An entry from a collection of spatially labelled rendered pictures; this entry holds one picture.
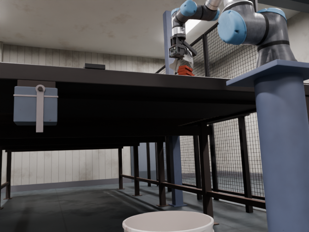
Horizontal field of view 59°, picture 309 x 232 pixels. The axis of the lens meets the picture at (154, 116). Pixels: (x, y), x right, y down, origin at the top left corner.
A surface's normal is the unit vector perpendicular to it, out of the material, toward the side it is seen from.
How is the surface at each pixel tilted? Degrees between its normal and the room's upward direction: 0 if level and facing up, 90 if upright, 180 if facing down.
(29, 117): 90
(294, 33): 90
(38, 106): 90
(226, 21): 101
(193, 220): 87
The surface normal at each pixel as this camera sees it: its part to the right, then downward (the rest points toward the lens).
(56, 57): 0.36, -0.15
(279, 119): -0.47, -0.11
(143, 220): 0.60, -0.19
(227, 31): -0.91, 0.18
